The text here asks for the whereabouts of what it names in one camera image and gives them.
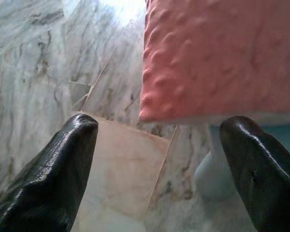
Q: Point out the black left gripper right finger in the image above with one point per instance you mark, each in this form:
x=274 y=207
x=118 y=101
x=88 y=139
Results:
x=265 y=174

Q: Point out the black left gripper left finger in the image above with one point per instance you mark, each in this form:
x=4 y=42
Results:
x=46 y=174

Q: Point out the pink textured pillow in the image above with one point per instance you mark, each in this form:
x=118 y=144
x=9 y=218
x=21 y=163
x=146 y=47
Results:
x=220 y=60

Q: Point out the dark green sofa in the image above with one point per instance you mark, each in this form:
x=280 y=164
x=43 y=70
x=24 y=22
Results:
x=278 y=137

